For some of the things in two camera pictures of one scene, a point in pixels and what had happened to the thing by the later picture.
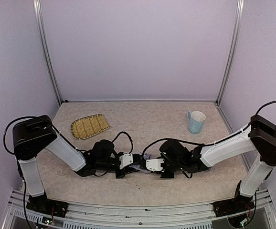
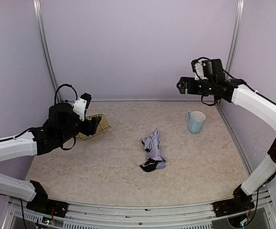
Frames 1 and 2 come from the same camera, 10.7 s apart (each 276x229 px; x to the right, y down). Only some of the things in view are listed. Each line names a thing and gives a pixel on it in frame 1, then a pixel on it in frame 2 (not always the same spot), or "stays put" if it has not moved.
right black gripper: [165, 172] to [189, 86]
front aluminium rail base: [20, 215] stays put
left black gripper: [120, 172] to [88, 126]
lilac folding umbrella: [147, 156] to [154, 159]
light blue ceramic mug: [196, 119] stays put
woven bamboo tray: [86, 126] stays put
